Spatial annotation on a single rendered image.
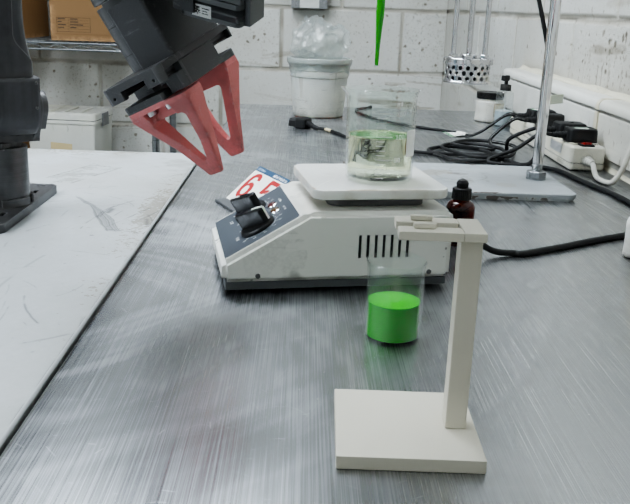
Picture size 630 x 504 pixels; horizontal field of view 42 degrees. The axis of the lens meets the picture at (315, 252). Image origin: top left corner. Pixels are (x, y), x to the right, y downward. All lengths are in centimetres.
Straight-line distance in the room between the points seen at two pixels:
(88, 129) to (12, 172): 201
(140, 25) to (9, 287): 25
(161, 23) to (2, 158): 37
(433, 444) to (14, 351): 30
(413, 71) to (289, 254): 254
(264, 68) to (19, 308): 256
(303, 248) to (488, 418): 25
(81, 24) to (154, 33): 226
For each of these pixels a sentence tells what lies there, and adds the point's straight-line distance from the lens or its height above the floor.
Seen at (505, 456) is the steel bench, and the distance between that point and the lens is 48.
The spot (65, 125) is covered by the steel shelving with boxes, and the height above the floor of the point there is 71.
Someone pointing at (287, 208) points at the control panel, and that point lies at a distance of 73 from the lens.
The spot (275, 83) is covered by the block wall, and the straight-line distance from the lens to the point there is 318.
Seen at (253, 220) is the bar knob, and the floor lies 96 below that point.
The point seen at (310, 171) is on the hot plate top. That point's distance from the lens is 76.
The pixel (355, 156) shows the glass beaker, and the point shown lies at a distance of 72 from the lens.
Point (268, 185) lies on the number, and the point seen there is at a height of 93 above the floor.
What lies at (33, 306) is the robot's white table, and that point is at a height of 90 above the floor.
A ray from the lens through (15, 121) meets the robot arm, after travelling 94.
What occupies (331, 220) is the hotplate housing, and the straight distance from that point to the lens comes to 69.
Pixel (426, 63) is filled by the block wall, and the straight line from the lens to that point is 320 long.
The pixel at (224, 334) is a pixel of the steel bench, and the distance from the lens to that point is 61.
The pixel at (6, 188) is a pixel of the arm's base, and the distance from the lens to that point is 96.
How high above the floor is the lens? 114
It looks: 17 degrees down
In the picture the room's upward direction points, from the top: 2 degrees clockwise
